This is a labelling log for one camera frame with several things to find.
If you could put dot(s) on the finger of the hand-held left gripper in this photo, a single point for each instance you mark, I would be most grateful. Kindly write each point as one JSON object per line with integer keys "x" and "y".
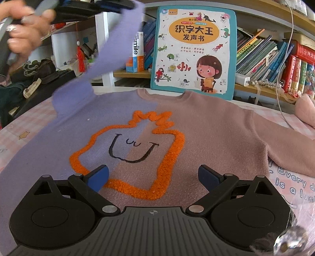
{"x": 73, "y": 11}
{"x": 110, "y": 3}

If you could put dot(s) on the white orange toothbrush box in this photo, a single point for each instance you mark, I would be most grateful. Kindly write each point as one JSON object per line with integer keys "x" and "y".
{"x": 135, "y": 61}

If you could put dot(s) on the red hardcover book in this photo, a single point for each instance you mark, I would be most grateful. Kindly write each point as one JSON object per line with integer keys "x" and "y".
{"x": 305, "y": 50}

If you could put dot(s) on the black box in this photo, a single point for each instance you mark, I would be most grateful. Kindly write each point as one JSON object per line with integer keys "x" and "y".
{"x": 49, "y": 93}

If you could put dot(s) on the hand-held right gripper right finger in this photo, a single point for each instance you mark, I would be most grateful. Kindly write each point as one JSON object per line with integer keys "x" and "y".
{"x": 209, "y": 177}

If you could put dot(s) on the pink checkered table mat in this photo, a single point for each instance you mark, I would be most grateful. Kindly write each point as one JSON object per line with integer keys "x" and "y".
{"x": 14, "y": 137}

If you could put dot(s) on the pink plush toy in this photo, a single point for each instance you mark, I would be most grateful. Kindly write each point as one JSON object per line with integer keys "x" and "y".
{"x": 306, "y": 110}

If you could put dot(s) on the brown leather shoe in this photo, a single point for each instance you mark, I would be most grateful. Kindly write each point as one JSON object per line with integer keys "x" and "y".
{"x": 44, "y": 70}
{"x": 22, "y": 73}

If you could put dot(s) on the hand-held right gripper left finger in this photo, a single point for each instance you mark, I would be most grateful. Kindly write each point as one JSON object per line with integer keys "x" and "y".
{"x": 98, "y": 178}

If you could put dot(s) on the clear crystal bead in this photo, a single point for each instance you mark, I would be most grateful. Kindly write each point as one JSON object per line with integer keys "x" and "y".
{"x": 290, "y": 242}

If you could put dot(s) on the pink and purple sweater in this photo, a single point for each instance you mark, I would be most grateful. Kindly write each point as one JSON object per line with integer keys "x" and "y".
{"x": 209, "y": 128}

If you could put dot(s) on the row of upright colourful books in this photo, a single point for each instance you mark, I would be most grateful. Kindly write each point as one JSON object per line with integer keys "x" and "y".
{"x": 297, "y": 73}

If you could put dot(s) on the wooden bookshelf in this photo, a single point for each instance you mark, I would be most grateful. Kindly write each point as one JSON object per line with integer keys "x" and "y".
{"x": 123, "y": 74}

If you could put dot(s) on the person's left hand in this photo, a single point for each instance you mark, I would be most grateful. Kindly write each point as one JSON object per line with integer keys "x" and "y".
{"x": 27, "y": 34}

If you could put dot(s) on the teal children's picture book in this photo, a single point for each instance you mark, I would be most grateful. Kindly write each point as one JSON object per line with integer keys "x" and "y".
{"x": 192, "y": 49}

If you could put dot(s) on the row of leaning blue books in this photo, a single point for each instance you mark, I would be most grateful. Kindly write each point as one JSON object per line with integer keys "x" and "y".
{"x": 149, "y": 44}

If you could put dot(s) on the row of thin children's books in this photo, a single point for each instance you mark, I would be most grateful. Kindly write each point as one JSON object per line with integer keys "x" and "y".
{"x": 258, "y": 54}

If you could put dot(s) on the red tassel ornament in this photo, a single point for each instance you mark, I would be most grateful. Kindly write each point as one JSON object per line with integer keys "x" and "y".
{"x": 80, "y": 57}

